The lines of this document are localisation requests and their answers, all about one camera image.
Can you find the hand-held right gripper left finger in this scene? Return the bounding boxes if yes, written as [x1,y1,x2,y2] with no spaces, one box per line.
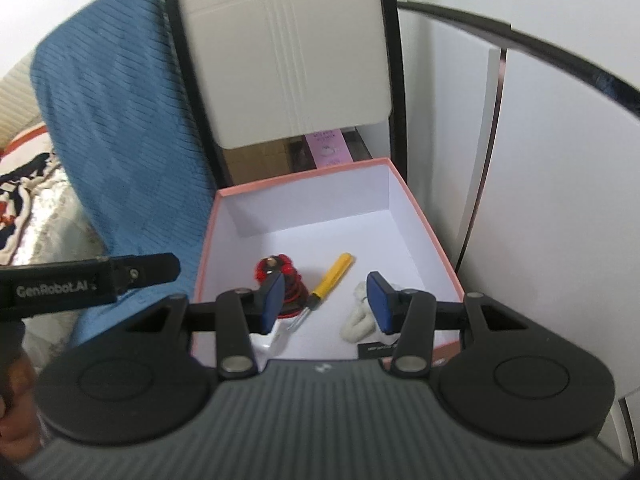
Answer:
[125,272,287,380]

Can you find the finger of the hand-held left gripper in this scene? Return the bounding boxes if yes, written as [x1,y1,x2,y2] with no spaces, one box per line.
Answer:
[107,253,181,295]

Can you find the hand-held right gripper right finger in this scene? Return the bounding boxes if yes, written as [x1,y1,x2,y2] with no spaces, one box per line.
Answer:
[366,271,526,380]

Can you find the white fluffy plush toy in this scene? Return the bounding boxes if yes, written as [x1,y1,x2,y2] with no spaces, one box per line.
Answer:
[340,282,402,344]

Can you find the white charger plug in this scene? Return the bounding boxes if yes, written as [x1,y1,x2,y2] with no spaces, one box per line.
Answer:
[250,319,291,357]

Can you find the yellow handle screwdriver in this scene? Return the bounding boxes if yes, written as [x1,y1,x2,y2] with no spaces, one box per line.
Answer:
[287,253,356,332]

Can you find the pink cardboard box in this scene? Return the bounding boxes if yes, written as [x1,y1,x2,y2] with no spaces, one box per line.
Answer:
[190,157,466,367]

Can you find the person's left hand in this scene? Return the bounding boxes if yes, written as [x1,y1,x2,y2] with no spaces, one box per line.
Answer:
[0,355,45,448]

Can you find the red black printed blanket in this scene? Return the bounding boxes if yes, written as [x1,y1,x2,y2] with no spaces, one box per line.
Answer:
[0,125,76,267]

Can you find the blue knitted blanket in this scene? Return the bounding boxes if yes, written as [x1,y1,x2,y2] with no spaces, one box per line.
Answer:
[29,0,222,348]

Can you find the brown cardboard box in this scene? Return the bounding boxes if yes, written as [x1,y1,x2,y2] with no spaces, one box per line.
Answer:
[222,135,302,190]

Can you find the pink paper note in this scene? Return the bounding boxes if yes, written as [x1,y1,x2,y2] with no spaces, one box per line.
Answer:
[304,129,354,167]

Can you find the beige cushion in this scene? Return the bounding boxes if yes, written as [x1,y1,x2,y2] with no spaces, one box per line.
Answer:
[0,52,51,153]

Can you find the cream chair backrest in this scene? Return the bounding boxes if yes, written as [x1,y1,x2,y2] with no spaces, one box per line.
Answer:
[162,0,410,192]

